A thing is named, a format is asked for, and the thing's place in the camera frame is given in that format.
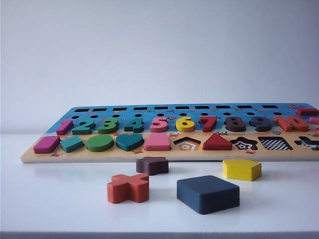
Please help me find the navy blue square block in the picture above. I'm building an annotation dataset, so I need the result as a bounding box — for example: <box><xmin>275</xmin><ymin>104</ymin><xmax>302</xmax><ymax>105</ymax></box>
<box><xmin>176</xmin><ymin>175</ymin><xmax>241</xmax><ymax>215</ymax></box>

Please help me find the pink number five piece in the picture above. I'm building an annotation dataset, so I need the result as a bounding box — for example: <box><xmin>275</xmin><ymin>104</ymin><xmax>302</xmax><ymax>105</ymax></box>
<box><xmin>150</xmin><ymin>117</ymin><xmax>170</xmax><ymax>133</ymax></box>

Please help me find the pink trapezoid block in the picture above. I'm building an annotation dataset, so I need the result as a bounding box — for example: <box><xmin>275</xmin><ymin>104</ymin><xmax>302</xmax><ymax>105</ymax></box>
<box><xmin>145</xmin><ymin>132</ymin><xmax>172</xmax><ymax>151</ymax></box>

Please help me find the teal number four piece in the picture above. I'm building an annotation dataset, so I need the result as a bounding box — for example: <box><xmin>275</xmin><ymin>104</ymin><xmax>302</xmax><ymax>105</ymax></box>
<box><xmin>124</xmin><ymin>119</ymin><xmax>145</xmax><ymax>133</ymax></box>

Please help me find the yellow number six piece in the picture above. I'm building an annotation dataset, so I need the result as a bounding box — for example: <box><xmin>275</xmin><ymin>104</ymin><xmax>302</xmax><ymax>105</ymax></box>
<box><xmin>175</xmin><ymin>117</ymin><xmax>195</xmax><ymax>133</ymax></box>

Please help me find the teal heart block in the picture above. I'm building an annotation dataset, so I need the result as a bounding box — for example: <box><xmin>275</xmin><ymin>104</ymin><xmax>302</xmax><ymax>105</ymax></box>
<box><xmin>115</xmin><ymin>133</ymin><xmax>145</xmax><ymax>152</ymax></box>

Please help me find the dark purple star block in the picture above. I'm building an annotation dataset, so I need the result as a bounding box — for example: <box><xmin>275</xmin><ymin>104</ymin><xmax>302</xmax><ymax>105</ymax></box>
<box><xmin>136</xmin><ymin>156</ymin><xmax>169</xmax><ymax>176</ymax></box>

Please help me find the red number seven piece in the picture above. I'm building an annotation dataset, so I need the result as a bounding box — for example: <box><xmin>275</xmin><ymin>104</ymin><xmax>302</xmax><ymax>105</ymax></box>
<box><xmin>198</xmin><ymin>116</ymin><xmax>218</xmax><ymax>132</ymax></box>

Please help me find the green number three piece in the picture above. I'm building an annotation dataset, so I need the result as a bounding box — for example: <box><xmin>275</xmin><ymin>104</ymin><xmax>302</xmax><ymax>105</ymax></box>
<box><xmin>97</xmin><ymin>119</ymin><xmax>120</xmax><ymax>134</ymax></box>

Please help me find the red triangle block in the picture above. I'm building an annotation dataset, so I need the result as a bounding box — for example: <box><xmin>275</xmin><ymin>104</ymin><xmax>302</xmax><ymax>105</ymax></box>
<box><xmin>202</xmin><ymin>132</ymin><xmax>233</xmax><ymax>151</ymax></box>

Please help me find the green oval block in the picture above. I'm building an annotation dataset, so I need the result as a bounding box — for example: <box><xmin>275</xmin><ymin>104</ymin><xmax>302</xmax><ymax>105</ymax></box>
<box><xmin>86</xmin><ymin>134</ymin><xmax>115</xmax><ymax>152</ymax></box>

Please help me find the wooden number shape puzzle board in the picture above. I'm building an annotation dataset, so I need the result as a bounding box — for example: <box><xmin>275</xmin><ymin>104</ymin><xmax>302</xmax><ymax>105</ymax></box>
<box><xmin>20</xmin><ymin>103</ymin><xmax>319</xmax><ymax>164</ymax></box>

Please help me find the orange cross block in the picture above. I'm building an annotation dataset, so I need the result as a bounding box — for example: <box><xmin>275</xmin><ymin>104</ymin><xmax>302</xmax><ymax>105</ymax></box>
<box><xmin>107</xmin><ymin>173</ymin><xmax>150</xmax><ymax>204</ymax></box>

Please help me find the dark brown number eight piece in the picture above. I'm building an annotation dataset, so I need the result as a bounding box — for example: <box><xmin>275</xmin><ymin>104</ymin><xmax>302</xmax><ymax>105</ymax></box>
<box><xmin>224</xmin><ymin>117</ymin><xmax>246</xmax><ymax>133</ymax></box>

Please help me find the teal green number two piece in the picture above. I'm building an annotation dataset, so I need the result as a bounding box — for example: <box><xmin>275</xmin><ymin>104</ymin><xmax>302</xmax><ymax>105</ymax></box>
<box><xmin>71</xmin><ymin>119</ymin><xmax>96</xmax><ymax>135</ymax></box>

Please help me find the teal rectangle block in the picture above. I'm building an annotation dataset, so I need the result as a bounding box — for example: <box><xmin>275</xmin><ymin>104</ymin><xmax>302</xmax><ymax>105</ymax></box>
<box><xmin>60</xmin><ymin>135</ymin><xmax>85</xmax><ymax>153</ymax></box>

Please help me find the yellow pentagon block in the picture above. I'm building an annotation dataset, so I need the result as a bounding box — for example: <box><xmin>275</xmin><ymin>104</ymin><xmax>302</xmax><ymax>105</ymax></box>
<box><xmin>222</xmin><ymin>158</ymin><xmax>263</xmax><ymax>182</ymax></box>

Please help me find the magenta number one piece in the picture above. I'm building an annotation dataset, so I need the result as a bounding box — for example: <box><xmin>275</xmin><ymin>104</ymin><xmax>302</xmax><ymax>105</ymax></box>
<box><xmin>56</xmin><ymin>119</ymin><xmax>74</xmax><ymax>135</ymax></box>

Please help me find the navy number nine piece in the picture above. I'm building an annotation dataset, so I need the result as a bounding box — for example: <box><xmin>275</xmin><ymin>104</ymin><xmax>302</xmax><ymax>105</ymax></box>
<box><xmin>250</xmin><ymin>117</ymin><xmax>274</xmax><ymax>132</ymax></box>

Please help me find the magenta parallelogram block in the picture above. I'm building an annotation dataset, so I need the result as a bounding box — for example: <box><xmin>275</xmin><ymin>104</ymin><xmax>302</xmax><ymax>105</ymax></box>
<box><xmin>33</xmin><ymin>135</ymin><xmax>61</xmax><ymax>154</ymax></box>

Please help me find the orange number ten piece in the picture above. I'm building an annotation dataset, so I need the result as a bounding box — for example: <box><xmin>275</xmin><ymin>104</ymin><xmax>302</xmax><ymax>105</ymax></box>
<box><xmin>273</xmin><ymin>116</ymin><xmax>310</xmax><ymax>132</ymax></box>

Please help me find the red bar piece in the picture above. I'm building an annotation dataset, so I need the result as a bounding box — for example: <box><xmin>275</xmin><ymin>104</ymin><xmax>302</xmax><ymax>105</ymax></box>
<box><xmin>297</xmin><ymin>108</ymin><xmax>319</xmax><ymax>116</ymax></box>

